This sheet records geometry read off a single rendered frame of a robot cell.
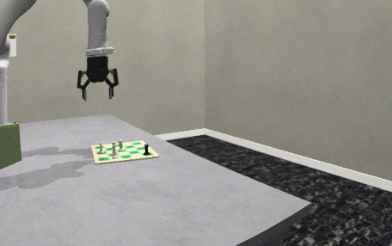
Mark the green and cream chessboard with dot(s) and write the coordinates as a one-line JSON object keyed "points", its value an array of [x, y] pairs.
{"points": [[132, 151]]}

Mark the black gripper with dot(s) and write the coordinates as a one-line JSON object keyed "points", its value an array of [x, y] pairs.
{"points": [[97, 71]]}

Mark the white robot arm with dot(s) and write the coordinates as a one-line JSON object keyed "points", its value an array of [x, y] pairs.
{"points": [[98, 12]]}

